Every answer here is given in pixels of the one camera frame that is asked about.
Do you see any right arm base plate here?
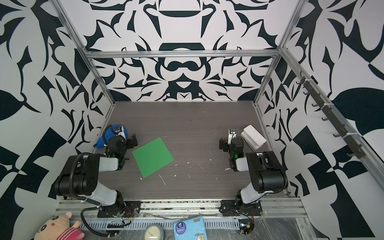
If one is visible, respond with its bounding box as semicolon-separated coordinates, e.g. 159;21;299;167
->
219;200;263;217

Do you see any round clock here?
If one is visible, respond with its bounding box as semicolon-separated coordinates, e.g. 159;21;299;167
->
144;224;164;240

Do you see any blue cloth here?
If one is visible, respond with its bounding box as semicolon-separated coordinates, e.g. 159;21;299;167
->
93;125;128;149

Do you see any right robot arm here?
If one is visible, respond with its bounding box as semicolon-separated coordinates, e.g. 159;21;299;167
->
219;138;288;206

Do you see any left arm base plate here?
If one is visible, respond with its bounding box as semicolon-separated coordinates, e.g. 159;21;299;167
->
97;201;142;218

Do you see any green square paper sheet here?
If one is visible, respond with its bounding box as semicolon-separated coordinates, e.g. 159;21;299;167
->
133;138;174;178

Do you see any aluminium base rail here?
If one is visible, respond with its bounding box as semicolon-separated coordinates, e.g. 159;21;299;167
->
54;196;308;219

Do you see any black hook rail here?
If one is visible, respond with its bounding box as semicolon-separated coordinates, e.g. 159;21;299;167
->
297;72;367;159

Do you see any white box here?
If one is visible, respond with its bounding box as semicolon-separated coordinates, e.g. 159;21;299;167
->
241;125;267;151

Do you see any white cable duct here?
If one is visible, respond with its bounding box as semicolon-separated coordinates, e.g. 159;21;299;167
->
87;218;240;231

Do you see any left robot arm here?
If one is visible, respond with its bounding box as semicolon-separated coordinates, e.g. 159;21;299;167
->
54;134;138;215

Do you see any small electronics board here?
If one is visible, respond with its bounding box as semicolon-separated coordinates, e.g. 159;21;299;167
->
239;219;255;235

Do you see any plush toy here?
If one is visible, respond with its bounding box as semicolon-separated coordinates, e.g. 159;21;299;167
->
34;212;85;240

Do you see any blue booklet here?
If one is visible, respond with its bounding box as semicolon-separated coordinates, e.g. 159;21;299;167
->
174;217;208;240

